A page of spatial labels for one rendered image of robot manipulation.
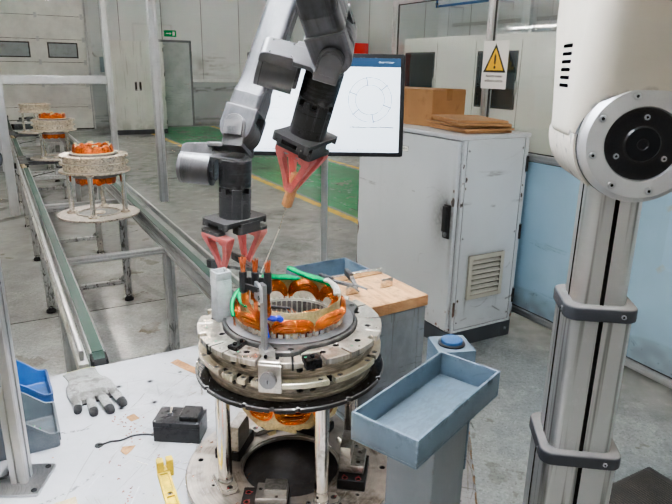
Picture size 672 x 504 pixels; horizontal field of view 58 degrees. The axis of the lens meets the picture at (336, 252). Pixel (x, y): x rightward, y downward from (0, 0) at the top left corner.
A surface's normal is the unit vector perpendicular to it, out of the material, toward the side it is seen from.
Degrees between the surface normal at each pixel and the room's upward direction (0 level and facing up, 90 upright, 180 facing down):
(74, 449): 0
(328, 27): 127
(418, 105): 90
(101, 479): 0
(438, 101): 90
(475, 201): 90
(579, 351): 90
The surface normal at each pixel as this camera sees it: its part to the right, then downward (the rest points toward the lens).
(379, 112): 0.04, 0.18
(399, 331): 0.53, 0.25
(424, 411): 0.02, -0.96
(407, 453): -0.63, 0.22
